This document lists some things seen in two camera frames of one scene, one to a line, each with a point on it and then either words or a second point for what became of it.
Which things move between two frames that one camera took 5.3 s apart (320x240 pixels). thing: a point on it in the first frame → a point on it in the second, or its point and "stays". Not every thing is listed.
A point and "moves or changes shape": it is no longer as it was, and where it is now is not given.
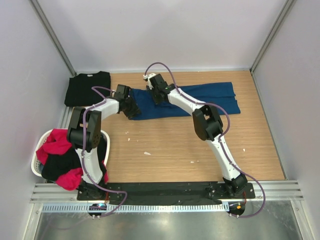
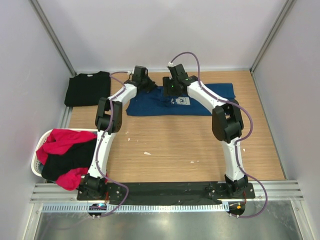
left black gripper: [134, 109] → [152, 85]
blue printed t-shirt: [221, 95] moves or changes shape
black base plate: [167, 193] stays
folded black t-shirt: [79, 91] stays
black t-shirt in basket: [55, 163] stays
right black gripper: [157, 100] → [166, 82]
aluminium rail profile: [51, 193] stays
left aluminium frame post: [54, 35] stays
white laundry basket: [37, 168] stays
